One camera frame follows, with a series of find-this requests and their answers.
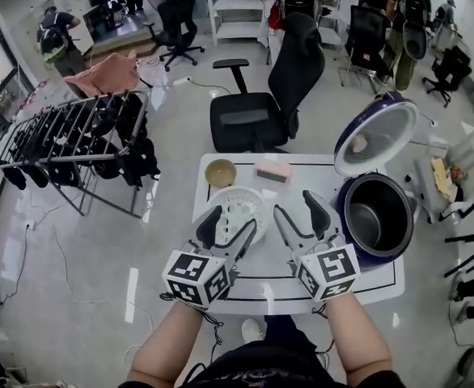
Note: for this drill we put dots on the white power strip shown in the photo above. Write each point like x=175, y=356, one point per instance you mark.
x=182, y=81

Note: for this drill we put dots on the person's black shirt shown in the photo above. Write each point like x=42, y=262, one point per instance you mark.
x=261, y=366

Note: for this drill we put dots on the person's white shoe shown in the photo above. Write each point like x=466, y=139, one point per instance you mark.
x=253, y=330

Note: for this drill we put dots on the black office chair with headrest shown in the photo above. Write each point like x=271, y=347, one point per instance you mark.
x=297, y=75

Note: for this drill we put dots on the grey clothes drying rack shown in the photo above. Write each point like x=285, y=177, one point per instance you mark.
x=79, y=136

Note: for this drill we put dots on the person's left forearm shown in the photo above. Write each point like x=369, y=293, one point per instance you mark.
x=168, y=342

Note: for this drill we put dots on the black mesh office chair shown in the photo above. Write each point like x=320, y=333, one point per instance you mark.
x=176, y=18

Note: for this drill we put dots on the dark blue rice cooker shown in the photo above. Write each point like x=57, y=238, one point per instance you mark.
x=382, y=136

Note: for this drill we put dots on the black metal stand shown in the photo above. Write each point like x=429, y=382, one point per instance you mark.
x=469, y=249

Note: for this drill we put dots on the person's right forearm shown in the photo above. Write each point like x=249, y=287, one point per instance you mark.
x=358, y=338

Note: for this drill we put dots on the white cart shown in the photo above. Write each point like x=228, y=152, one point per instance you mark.
x=463, y=168

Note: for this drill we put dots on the pink and grey sponge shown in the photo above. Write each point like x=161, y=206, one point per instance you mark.
x=273, y=171

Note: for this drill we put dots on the beige ceramic bowl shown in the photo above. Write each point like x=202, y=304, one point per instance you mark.
x=220, y=173

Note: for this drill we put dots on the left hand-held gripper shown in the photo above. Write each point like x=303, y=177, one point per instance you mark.
x=192, y=275

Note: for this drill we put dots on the black pot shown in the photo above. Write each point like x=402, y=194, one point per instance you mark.
x=366, y=216

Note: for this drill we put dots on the pink cloth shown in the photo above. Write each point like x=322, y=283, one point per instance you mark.
x=107, y=75

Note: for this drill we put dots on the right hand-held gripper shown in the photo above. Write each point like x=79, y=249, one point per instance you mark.
x=328, y=271

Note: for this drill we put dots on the white shelf unit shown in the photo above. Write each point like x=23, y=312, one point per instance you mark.
x=237, y=10

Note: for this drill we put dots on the white steamer tray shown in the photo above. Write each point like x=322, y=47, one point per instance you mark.
x=241, y=202

